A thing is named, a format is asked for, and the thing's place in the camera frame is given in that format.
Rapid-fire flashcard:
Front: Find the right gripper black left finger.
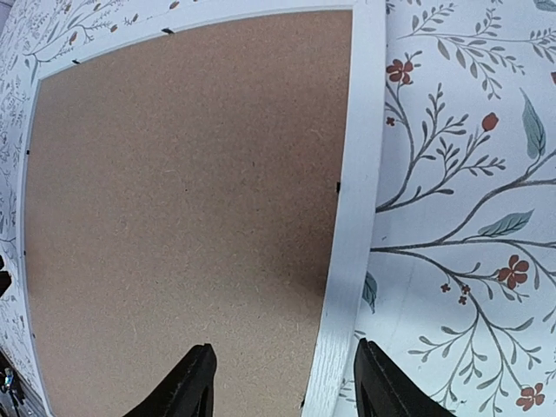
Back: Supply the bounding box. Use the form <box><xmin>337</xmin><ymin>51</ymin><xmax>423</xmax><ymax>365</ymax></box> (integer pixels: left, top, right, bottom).
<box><xmin>124</xmin><ymin>343</ymin><xmax>217</xmax><ymax>417</ymax></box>

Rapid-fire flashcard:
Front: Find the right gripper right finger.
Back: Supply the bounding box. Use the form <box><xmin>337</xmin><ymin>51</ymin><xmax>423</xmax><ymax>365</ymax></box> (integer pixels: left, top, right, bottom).
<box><xmin>354</xmin><ymin>338</ymin><xmax>453</xmax><ymax>417</ymax></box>

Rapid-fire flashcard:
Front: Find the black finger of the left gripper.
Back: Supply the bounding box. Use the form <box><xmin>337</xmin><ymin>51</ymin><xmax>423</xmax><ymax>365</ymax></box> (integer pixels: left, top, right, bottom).
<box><xmin>0</xmin><ymin>257</ymin><xmax>12</xmax><ymax>296</ymax></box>

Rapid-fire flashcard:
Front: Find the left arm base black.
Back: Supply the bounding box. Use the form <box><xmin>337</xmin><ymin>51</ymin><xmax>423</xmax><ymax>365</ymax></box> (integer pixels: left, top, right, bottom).
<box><xmin>1</xmin><ymin>352</ymin><xmax>47</xmax><ymax>417</ymax></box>

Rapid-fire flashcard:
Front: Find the brown cardboard backing board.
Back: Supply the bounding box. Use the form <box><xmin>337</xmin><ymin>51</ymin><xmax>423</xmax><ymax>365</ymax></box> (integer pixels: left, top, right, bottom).
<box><xmin>24</xmin><ymin>10</ymin><xmax>352</xmax><ymax>416</ymax></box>

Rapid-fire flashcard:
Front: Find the white picture frame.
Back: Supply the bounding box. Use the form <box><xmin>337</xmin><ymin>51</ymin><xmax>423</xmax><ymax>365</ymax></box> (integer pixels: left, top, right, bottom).
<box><xmin>15</xmin><ymin>0</ymin><xmax>387</xmax><ymax>417</ymax></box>

